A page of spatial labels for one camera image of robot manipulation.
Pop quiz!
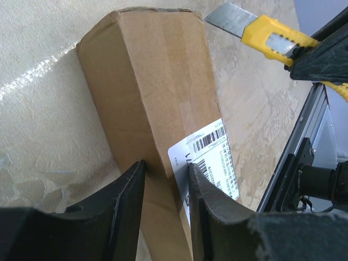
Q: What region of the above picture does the aluminium rail frame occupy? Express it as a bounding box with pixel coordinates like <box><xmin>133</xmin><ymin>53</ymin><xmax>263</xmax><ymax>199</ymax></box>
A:
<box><xmin>257</xmin><ymin>84</ymin><xmax>347</xmax><ymax>213</ymax></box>

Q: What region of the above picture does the brown cardboard express box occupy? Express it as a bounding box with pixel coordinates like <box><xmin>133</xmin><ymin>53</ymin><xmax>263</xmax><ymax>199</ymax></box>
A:
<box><xmin>76</xmin><ymin>7</ymin><xmax>239</xmax><ymax>260</ymax></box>

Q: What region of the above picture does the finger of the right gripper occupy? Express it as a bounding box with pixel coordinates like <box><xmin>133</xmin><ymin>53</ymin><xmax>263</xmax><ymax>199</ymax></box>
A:
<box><xmin>290</xmin><ymin>5</ymin><xmax>347</xmax><ymax>83</ymax></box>

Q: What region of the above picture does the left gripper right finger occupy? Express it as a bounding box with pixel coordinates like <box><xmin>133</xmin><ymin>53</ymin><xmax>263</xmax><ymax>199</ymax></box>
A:
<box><xmin>189</xmin><ymin>164</ymin><xmax>347</xmax><ymax>260</ymax></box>

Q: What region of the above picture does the yellow utility knife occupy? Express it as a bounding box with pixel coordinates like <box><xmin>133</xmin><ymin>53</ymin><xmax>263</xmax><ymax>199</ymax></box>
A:
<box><xmin>204</xmin><ymin>2</ymin><xmax>347</xmax><ymax>100</ymax></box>

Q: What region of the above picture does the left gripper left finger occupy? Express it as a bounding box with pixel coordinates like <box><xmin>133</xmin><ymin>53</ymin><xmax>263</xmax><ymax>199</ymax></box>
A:
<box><xmin>1</xmin><ymin>160</ymin><xmax>146</xmax><ymax>260</ymax></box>

